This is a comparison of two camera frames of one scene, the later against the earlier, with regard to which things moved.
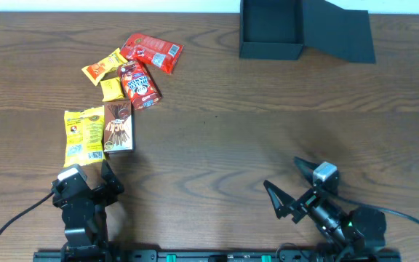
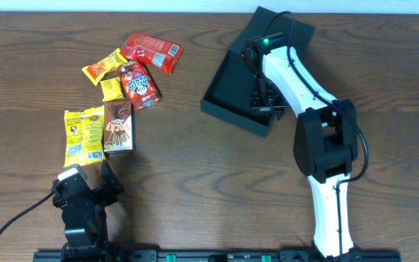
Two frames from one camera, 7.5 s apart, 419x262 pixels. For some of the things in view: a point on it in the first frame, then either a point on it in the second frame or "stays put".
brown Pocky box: [118, 132] stays put
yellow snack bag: [84, 136] stays put
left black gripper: [113, 185] stays put
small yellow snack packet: [112, 89] stays put
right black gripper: [309, 201] -> [278, 108]
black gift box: [281, 29] -> [231, 86]
